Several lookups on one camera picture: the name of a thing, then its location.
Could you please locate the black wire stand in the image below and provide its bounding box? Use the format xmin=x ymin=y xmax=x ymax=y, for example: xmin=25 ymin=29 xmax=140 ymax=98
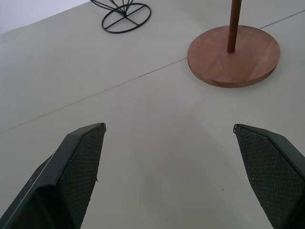
xmin=90 ymin=0 xmax=152 ymax=34

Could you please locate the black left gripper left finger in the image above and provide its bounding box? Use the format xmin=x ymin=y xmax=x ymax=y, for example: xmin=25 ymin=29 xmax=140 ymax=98
xmin=0 ymin=122 xmax=107 ymax=229

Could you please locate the round wooden stand with pole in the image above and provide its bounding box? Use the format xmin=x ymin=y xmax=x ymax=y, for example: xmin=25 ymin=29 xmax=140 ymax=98
xmin=187 ymin=0 xmax=281 ymax=88

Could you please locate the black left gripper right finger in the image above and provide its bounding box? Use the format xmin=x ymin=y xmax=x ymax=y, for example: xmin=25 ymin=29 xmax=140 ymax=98
xmin=233 ymin=123 xmax=305 ymax=229

